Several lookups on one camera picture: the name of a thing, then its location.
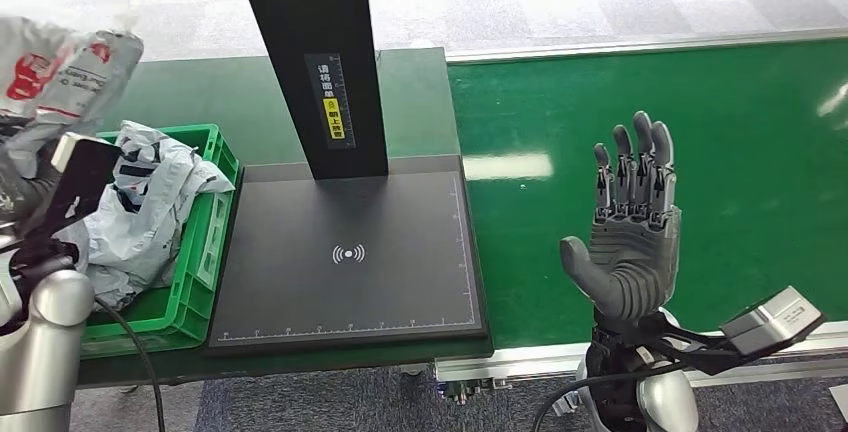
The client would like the white mailer bag red print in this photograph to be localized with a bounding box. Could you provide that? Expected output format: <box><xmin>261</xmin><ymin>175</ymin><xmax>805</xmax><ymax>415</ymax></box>
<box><xmin>0</xmin><ymin>16</ymin><xmax>145</xmax><ymax>179</ymax></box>

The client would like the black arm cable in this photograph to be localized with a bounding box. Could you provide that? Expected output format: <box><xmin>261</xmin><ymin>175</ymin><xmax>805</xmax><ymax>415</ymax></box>
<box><xmin>92</xmin><ymin>296</ymin><xmax>167</xmax><ymax>432</ymax></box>
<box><xmin>531</xmin><ymin>361</ymin><xmax>684</xmax><ymax>432</ymax></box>

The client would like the thin aluminium conveyor rail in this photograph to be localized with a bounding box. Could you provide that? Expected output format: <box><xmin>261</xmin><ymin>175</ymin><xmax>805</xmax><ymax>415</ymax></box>
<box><xmin>445</xmin><ymin>26</ymin><xmax>848</xmax><ymax>63</ymax></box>

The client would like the green conveyor belt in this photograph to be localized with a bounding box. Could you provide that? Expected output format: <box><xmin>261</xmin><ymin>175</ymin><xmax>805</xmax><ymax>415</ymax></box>
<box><xmin>448</xmin><ymin>38</ymin><xmax>848</xmax><ymax>351</ymax></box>

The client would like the black scanner base plate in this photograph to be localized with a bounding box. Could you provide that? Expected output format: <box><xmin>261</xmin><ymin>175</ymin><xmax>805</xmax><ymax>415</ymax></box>
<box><xmin>207</xmin><ymin>155</ymin><xmax>490</xmax><ymax>354</ymax></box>

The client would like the crumpled white mailer bag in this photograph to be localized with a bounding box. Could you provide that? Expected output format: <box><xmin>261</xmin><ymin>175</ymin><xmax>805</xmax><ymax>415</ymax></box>
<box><xmin>56</xmin><ymin>120</ymin><xmax>236</xmax><ymax>312</ymax></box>

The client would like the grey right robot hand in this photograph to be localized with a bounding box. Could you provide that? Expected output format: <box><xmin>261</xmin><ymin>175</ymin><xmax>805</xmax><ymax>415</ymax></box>
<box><xmin>559</xmin><ymin>110</ymin><xmax>682</xmax><ymax>322</ymax></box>

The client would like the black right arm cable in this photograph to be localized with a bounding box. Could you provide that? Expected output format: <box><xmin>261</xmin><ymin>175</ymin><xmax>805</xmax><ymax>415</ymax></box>
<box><xmin>531</xmin><ymin>361</ymin><xmax>684</xmax><ymax>432</ymax></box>

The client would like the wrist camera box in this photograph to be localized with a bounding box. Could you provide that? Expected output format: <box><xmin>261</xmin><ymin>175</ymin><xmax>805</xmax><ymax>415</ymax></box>
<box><xmin>720</xmin><ymin>285</ymin><xmax>825</xmax><ymax>358</ymax></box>
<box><xmin>26</xmin><ymin>132</ymin><xmax>125</xmax><ymax>239</ymax></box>

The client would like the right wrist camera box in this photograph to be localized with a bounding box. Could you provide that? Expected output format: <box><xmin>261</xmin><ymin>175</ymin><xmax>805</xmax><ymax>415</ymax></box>
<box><xmin>720</xmin><ymin>285</ymin><xmax>825</xmax><ymax>358</ymax></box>

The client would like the black scanner column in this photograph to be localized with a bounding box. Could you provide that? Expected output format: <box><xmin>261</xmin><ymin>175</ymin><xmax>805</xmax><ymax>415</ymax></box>
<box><xmin>231</xmin><ymin>0</ymin><xmax>390</xmax><ymax>181</ymax></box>

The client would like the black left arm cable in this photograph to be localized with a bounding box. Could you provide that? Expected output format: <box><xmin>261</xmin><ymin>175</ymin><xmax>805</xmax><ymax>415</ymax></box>
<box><xmin>92</xmin><ymin>296</ymin><xmax>167</xmax><ymax>432</ymax></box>

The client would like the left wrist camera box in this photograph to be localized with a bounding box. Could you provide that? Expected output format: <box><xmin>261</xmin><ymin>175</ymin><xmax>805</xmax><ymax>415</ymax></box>
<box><xmin>26</xmin><ymin>132</ymin><xmax>125</xmax><ymax>239</ymax></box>

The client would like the green plastic crate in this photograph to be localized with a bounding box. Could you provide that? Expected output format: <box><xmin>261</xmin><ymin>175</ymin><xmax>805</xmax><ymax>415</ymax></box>
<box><xmin>78</xmin><ymin>124</ymin><xmax>241</xmax><ymax>361</ymax></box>

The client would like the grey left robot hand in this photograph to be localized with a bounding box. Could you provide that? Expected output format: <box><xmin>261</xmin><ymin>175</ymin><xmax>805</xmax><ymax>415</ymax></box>
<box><xmin>0</xmin><ymin>173</ymin><xmax>54</xmax><ymax>225</ymax></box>

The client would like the black and yellow column label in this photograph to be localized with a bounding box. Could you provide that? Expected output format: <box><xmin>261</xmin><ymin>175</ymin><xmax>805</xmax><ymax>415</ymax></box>
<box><xmin>304</xmin><ymin>52</ymin><xmax>356</xmax><ymax>151</ymax></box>

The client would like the wide aluminium conveyor rail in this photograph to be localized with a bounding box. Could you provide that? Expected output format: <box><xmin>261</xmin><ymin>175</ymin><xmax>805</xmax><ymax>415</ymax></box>
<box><xmin>435</xmin><ymin>320</ymin><xmax>848</xmax><ymax>387</ymax></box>

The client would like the metal clamp under conveyor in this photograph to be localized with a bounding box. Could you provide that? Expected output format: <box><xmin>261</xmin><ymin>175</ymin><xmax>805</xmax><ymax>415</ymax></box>
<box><xmin>551</xmin><ymin>389</ymin><xmax>584</xmax><ymax>418</ymax></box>

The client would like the metal bracket under conveyor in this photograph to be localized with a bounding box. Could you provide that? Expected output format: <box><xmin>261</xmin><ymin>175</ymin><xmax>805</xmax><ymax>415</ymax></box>
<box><xmin>437</xmin><ymin>379</ymin><xmax>515</xmax><ymax>408</ymax></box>

